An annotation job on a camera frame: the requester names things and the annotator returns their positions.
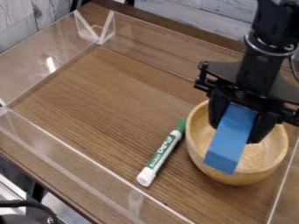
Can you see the brown wooden bowl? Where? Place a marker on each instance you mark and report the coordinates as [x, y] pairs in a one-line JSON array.
[[260, 158]]

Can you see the black table leg bracket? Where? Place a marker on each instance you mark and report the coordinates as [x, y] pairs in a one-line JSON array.
[[34, 194]]

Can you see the green and white marker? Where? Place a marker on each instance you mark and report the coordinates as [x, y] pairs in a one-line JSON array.
[[153, 165]]

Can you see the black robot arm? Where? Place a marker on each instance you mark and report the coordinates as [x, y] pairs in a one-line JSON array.
[[276, 21]]

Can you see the blue rectangular block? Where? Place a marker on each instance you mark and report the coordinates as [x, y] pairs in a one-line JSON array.
[[229, 139]]

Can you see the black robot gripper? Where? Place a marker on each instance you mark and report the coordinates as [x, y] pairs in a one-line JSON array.
[[252, 84]]

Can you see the clear acrylic tray walls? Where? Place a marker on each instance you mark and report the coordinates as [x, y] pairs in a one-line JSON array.
[[93, 90]]

